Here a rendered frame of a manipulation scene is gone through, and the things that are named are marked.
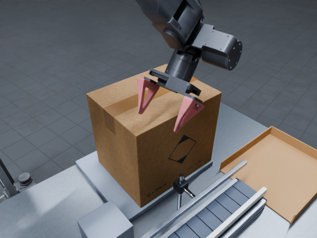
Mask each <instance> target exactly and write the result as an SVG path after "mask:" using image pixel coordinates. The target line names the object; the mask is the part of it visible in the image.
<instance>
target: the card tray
mask: <svg viewBox="0 0 317 238"><path fill-rule="evenodd" d="M243 160H246V161H247V165H246V166H245V167H243V168H242V169H241V170H239V171H238V172H237V173H235V174H234V175H233V176H232V177H230V179H232V180H233V179H234V178H238V179H240V180H241V181H243V182H244V183H245V184H247V185H248V186H250V187H251V188H253V189H254V190H255V191H257V192H258V191H259V190H260V189H261V188H262V187H265V188H267V191H266V193H265V194H264V195H263V197H264V198H265V199H267V203H266V205H267V206H268V207H270V208H271V209H272V210H274V211H275V212H276V213H278V214H279V215H280V216H282V217H283V218H285V219H286V220H287V221H288V222H290V223H291V224H292V223H293V222H294V221H295V220H296V219H297V218H298V216H299V215H300V214H301V213H302V212H303V211H304V210H305V209H306V208H307V206H308V205H309V204H310V203H311V202H312V201H313V200H314V199H315V197H316V196H317V150H316V149H315V148H313V147H311V146H309V145H307V144H305V143H303V142H301V141H300V140H298V139H296V138H294V137H292V136H290V135H288V134H286V133H285V132H283V131H281V130H279V129H277V128H275V127H273V126H271V127H269V128H268V129H267V130H265V131H264V132H262V133H261V134H260V135H258V136H257V137H255V138H254V139H252V140H251V141H250V142H248V143H247V144H246V145H244V146H243V147H241V148H240V149H239V150H237V151H236V152H234V153H233V154H231V155H230V156H229V157H227V158H226V159H224V160H223V161H222V162H221V164H220V169H219V170H220V171H221V172H222V173H224V174H226V173H227V172H228V171H229V170H231V169H232V168H233V167H235V166H236V165H237V164H239V163H240V162H242V161H243Z"/></svg>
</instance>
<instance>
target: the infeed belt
mask: <svg viewBox="0 0 317 238"><path fill-rule="evenodd" d="M256 193H257V191H255V190H254V189H253V188H251V187H250V186H248V185H247V184H245V183H244V182H243V181H241V180H238V181H237V182H235V183H234V184H233V185H232V186H230V187H229V188H228V189H227V190H226V191H225V192H223V193H222V194H221V195H220V196H218V197H217V198H216V199H215V200H213V201H212V202H211V203H209V204H208V205H207V206H206V207H204V208H203V209H202V210H201V211H199V212H198V213H197V214H196V215H194V216H193V217H192V218H191V219H189V220H188V221H187V222H186V223H185V224H184V225H182V226H181V227H180V228H178V229H177V230H176V231H175V232H173V233H172V234H171V235H170V236H169V237H167V238H206V237H207V236H209V235H210V234H211V233H212V232H213V231H214V230H215V229H216V228H218V227H219V226H220V225H221V224H222V223H223V222H224V221H226V220H227V219H228V218H229V217H230V216H231V215H232V214H233V213H235V212H236V211H237V210H238V209H239V208H240V207H241V206H242V205H244V204H245V203H246V202H247V201H248V200H249V199H250V198H251V197H253V196H254V195H255V194H256ZM262 198H263V196H262V197H261V198H260V199H259V200H258V201H257V202H256V203H255V204H254V205H253V206H252V207H251V208H249V209H248V210H247V211H246V212H245V213H244V214H243V215H242V216H241V217H240V218H239V219H237V220H236V221H235V222H234V223H233V224H232V225H231V226H230V227H229V228H228V229H226V230H225V231H224V232H223V233H222V234H221V235H220V236H219V237H218V238H221V237H222V236H223V235H224V234H225V233H226V232H227V231H228V230H229V229H230V228H231V227H232V226H233V225H234V224H235V223H236V222H237V221H239V220H240V219H241V218H242V217H243V216H244V215H245V214H246V213H247V212H248V211H249V210H250V209H252V208H253V207H254V206H255V205H256V204H257V203H258V202H259V201H260V200H261V199H262Z"/></svg>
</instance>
